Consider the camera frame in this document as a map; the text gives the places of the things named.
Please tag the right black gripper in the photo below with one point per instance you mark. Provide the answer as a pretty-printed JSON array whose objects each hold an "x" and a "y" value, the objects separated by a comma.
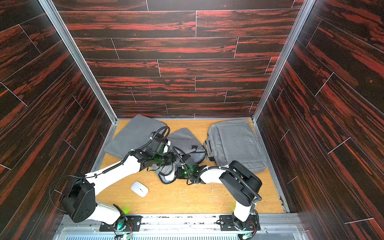
[{"x": 179, "y": 155}]

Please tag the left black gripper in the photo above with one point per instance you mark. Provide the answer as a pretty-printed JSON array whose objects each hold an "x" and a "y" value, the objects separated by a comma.
[{"x": 170, "y": 155}]

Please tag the grey laptop bag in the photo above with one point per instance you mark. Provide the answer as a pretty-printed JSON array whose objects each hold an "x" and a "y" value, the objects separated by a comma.
[
  {"x": 135, "y": 134},
  {"x": 185, "y": 140},
  {"x": 235, "y": 140}
]

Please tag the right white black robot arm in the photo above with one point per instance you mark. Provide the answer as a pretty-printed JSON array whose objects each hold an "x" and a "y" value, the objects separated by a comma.
[{"x": 241, "y": 183}]

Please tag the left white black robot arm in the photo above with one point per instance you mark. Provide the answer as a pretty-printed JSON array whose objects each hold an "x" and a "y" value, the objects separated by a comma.
[{"x": 79, "y": 198}]

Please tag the left white computer mouse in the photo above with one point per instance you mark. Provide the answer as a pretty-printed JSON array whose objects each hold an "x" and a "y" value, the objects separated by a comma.
[{"x": 139, "y": 189}]

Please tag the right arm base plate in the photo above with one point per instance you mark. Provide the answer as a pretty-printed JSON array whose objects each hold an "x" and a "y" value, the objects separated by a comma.
[{"x": 231, "y": 223}]

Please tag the aluminium front rail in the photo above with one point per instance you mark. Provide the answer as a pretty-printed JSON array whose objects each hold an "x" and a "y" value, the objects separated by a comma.
[{"x": 186, "y": 227}]

